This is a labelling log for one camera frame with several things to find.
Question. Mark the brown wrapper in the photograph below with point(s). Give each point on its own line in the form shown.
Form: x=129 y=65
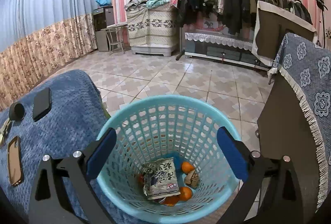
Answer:
x=192 y=179

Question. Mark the small orange tangerine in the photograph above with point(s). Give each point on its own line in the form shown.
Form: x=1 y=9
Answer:
x=187 y=167

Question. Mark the dark covered board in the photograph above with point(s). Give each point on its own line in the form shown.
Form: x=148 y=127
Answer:
x=272 y=23

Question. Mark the blue and floral curtain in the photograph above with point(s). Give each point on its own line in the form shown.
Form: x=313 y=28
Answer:
x=38 y=37

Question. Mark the beige folded cloth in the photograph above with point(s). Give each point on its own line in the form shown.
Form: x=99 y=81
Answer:
x=5 y=129

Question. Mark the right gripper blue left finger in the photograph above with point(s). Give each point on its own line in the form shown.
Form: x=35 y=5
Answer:
x=98 y=152

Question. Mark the blue plastic bag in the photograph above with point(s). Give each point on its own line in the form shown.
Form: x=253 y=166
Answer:
x=178 y=160

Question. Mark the covered storage cabinet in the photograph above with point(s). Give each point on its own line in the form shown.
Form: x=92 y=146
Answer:
x=153 y=31

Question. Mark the orange snack bag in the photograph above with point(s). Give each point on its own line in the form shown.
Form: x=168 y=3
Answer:
x=167 y=201

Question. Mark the black rectangular case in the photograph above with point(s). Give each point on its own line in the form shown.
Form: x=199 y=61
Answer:
x=42 y=104

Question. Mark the blue patterned cloth cover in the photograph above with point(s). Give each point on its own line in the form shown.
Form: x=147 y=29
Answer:
x=306 y=68

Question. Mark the small metal table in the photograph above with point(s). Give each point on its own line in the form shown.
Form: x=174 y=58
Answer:
x=115 y=36

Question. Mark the low tv stand with lace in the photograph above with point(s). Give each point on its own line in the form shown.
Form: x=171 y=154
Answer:
x=221 y=47

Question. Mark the black round cup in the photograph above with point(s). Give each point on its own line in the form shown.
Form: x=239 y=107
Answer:
x=16 y=112

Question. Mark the blue plush rug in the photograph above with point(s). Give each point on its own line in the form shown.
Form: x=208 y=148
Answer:
x=53 y=156

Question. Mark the light blue plastic basket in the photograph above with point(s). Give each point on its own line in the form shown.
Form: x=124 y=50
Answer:
x=159 y=127

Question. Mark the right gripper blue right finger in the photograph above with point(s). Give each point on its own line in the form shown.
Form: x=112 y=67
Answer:
x=235 y=152

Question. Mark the patterned beige snack bag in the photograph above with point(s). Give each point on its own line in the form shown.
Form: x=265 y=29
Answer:
x=160 y=179

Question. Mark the grey water dispenser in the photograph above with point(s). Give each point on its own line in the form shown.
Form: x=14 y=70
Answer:
x=102 y=17

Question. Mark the clothes rack with garments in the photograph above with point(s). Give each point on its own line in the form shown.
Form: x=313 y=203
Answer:
x=230 y=16

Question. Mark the orange tangerine peel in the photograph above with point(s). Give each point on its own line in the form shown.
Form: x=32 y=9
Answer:
x=185 y=194

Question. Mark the brown phone case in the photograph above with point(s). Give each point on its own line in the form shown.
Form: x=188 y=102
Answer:
x=15 y=171

